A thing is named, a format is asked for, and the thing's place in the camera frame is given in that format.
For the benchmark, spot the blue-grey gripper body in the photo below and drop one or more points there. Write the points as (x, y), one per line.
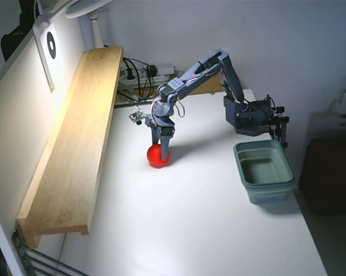
(162, 130)

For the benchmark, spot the blue-grey gripper finger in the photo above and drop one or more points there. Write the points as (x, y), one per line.
(165, 146)
(154, 136)

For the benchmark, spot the red ball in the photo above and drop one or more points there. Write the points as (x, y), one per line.
(155, 156)

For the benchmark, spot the grey plastic container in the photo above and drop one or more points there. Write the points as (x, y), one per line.
(262, 172)

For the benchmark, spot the white power strip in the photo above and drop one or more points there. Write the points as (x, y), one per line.
(158, 77)

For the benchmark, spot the black power plug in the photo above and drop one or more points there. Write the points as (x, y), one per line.
(152, 70)
(129, 74)

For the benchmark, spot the white power adapter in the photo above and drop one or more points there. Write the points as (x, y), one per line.
(164, 68)

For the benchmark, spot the wooden back board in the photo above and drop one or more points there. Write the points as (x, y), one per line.
(211, 86)

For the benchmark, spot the long wooden shelf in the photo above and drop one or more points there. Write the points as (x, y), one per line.
(75, 138)

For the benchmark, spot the white desk lamp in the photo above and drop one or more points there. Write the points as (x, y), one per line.
(92, 28)

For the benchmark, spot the black table clamp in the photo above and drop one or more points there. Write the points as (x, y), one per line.
(283, 126)
(279, 109)

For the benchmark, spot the small wrist camera board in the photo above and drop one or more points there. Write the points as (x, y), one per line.
(136, 117)

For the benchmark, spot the metal shelf bracket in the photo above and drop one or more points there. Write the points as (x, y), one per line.
(129, 99)

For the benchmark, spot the metal frame rails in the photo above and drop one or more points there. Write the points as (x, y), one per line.
(40, 260)

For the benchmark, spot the white wall fixture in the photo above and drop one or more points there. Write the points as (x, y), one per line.
(345, 109)

